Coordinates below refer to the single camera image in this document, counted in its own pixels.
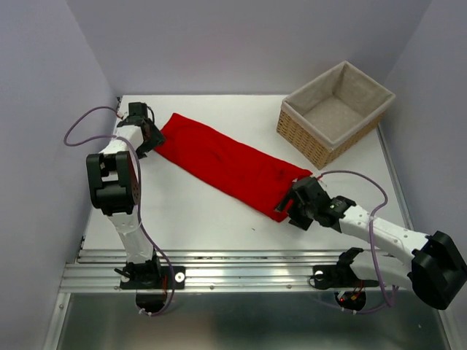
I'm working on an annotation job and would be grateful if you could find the aluminium rail frame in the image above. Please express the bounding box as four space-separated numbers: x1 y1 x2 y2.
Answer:
42 95 455 350

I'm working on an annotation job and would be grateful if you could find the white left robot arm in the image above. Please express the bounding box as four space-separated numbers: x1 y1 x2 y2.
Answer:
86 116 165 289

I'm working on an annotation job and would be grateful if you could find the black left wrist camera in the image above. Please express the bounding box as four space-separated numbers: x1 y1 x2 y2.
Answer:
128 102 155 122

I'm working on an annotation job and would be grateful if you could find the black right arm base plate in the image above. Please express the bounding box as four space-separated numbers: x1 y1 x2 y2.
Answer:
309 247 379 290

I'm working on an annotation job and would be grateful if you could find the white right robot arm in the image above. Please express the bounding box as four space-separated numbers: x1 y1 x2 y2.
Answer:
276 177 466 311

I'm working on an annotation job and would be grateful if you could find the red t shirt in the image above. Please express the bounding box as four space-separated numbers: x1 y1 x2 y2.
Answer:
155 113 312 222

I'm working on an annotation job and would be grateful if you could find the wicker basket with cloth liner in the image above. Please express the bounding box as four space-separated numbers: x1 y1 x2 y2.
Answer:
277 61 395 169

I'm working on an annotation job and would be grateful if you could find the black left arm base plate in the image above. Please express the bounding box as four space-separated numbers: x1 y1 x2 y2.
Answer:
119 265 186 290

